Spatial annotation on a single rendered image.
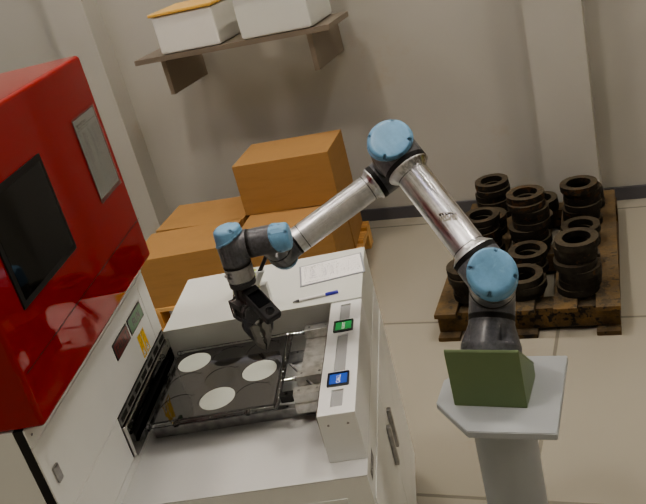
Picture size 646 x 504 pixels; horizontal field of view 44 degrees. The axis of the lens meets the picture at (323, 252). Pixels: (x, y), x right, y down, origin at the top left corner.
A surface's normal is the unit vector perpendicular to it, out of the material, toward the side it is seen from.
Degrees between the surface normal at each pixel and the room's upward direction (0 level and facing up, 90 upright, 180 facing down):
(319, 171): 90
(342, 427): 90
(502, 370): 90
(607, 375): 0
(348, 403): 0
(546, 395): 0
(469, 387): 90
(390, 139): 42
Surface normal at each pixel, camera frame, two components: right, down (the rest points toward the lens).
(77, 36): -0.33, 0.46
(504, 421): -0.23, -0.88
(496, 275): -0.12, -0.17
